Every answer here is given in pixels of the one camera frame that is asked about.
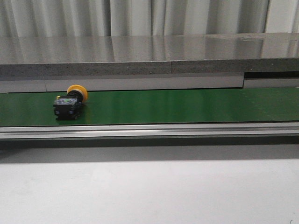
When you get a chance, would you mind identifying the yellow black push button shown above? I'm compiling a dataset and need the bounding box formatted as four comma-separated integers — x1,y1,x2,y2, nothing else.
53,84,88,120

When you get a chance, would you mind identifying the grey rear conveyor rail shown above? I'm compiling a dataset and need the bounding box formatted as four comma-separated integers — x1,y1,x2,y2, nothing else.
0,72,299,93

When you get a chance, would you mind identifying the white pleated curtain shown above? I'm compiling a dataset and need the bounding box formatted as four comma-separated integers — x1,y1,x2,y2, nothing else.
0,0,299,37

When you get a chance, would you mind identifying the green conveyor belt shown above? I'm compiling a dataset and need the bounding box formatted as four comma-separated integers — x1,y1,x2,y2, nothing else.
0,87,299,126

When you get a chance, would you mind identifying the aluminium front conveyor rail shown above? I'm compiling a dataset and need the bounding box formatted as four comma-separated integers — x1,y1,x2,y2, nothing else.
0,121,299,140

